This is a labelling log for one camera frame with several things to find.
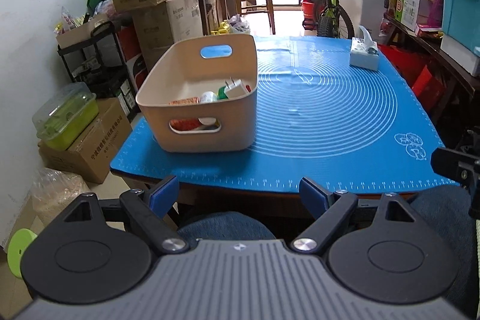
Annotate black shelf rack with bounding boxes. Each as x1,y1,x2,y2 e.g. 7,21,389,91
57,20,145,114

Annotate blue silicone mat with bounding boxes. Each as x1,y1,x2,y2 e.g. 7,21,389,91
110,35,460,198

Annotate red patterned box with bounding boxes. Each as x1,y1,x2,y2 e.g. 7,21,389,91
169,97,201,132

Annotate white charger plug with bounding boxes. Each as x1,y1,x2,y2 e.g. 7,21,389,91
224,77,251,97

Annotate printed brown cardboard box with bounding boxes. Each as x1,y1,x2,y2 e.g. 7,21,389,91
37,97,133,185

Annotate white tissue box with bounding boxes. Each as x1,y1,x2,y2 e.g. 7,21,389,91
349,25,380,71

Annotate red gift bag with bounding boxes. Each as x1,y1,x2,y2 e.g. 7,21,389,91
379,44,447,111

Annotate person's leg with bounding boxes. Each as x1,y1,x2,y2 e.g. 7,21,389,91
177,211,276,249
409,185,480,320

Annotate red bucket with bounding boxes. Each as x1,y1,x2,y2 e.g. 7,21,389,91
301,0,319,30

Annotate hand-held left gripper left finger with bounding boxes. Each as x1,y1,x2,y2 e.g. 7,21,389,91
60,175,190,256

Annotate large wrapped cardboard box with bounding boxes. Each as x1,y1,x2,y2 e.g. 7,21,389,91
133,0,204,60

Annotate white plastic box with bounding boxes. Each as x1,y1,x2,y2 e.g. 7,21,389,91
440,35,480,78

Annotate grey plastic bag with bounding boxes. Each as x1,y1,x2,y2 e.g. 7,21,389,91
229,14,251,35

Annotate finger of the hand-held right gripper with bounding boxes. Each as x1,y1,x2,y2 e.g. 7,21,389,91
430,146,480,194

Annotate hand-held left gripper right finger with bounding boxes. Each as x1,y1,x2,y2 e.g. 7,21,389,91
290,177,419,256

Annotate dark wooden sideboard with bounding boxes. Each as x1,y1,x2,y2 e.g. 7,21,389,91
382,13,480,129

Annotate teal plastic crate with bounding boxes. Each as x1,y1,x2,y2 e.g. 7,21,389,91
440,0,480,52

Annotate green container with clear lid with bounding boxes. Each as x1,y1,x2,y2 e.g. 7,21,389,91
32,82,100,151

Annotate clear bag of grain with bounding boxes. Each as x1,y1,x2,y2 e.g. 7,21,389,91
31,168,91,227

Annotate green and white box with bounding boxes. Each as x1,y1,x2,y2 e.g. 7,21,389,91
397,0,432,32

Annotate green round disc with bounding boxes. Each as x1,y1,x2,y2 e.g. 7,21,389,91
7,228,38,279

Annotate beige plastic bin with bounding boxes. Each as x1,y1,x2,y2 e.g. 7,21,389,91
136,34,258,154

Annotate person's left leg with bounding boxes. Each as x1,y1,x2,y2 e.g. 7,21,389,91
177,211,276,249

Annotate open cardboard box on rack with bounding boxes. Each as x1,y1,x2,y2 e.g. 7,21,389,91
56,14,111,49

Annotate person's right leg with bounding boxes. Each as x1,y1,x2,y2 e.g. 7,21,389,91
409,185,480,320

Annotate red and white appliance box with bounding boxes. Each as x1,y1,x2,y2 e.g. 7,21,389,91
124,55,151,92

